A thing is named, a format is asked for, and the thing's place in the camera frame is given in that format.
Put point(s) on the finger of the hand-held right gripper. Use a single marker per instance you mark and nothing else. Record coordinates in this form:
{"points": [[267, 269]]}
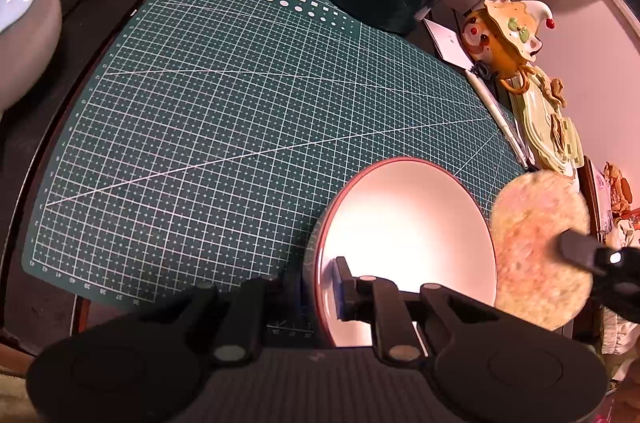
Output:
{"points": [[580, 248]]}

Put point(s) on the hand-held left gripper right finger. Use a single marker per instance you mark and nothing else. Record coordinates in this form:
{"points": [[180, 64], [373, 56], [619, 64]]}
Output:
{"points": [[344, 293]]}

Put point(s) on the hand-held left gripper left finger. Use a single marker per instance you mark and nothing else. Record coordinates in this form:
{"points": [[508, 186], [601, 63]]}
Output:
{"points": [[292, 303]]}

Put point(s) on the oval cream sponge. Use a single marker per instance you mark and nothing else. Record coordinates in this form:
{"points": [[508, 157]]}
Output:
{"points": [[530, 253]]}

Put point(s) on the white bowl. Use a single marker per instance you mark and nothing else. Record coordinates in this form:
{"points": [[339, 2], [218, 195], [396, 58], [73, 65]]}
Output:
{"points": [[410, 223]]}

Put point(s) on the white crumpled bag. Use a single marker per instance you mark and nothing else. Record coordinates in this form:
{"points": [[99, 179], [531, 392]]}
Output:
{"points": [[625, 228]]}

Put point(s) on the brown toy figure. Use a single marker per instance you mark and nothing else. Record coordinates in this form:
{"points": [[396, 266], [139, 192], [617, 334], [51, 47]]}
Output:
{"points": [[619, 185]]}

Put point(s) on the stack of cream green cards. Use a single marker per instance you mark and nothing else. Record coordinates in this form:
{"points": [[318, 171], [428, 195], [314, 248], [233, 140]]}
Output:
{"points": [[545, 128]]}

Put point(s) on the white craft knife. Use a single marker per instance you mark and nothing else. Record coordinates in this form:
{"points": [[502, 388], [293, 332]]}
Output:
{"points": [[495, 113]]}

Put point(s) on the green cutting mat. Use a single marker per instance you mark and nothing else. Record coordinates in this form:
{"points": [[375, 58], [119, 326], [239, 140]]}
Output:
{"points": [[200, 128]]}

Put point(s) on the orange pig mug cream hat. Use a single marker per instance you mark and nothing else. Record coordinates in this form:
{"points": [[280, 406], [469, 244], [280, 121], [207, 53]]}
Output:
{"points": [[492, 43]]}

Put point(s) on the white paper card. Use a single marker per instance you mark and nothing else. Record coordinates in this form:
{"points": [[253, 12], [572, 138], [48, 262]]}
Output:
{"points": [[447, 40]]}

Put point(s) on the grey mug with blue hat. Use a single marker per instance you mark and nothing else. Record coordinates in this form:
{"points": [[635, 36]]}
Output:
{"points": [[25, 28]]}

